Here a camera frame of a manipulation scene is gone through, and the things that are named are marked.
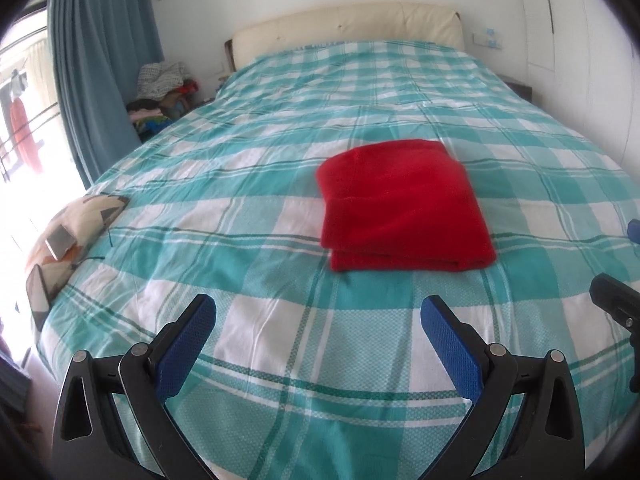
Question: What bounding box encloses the red knit sweater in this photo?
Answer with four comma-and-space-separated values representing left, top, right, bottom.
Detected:
317, 139, 497, 272

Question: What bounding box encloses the pile of clothes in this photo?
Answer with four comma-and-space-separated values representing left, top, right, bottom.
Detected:
126, 61, 200, 143

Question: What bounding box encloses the white wardrobe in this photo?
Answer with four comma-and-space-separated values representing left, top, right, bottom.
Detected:
522, 0, 639, 179

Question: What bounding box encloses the patterned pillow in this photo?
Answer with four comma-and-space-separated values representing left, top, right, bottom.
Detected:
25, 194, 129, 333

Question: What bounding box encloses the cream padded headboard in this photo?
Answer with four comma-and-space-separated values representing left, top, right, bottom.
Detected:
224, 2, 465, 72

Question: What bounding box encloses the teal plaid bed cover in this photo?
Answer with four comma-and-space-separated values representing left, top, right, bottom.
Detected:
39, 41, 639, 479

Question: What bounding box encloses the red hanging garment outside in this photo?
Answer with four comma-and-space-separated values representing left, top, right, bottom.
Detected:
10, 98, 41, 172

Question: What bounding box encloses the blue curtain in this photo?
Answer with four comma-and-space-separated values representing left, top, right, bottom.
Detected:
48, 0, 164, 188

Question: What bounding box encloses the white wall outlet panel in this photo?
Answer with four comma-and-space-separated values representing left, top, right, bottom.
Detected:
472, 28, 503, 50

